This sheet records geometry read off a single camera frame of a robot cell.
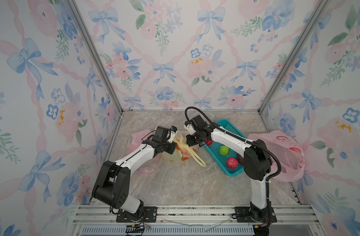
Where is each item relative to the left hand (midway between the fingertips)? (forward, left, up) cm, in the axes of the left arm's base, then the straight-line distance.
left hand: (174, 143), depth 90 cm
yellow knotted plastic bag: (-4, -5, -3) cm, 7 cm away
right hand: (+2, -8, 0) cm, 8 cm away
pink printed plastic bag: (-9, -63, +6) cm, 64 cm away
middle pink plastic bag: (-1, +21, +7) cm, 22 cm away
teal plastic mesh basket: (+1, -26, -9) cm, 27 cm away
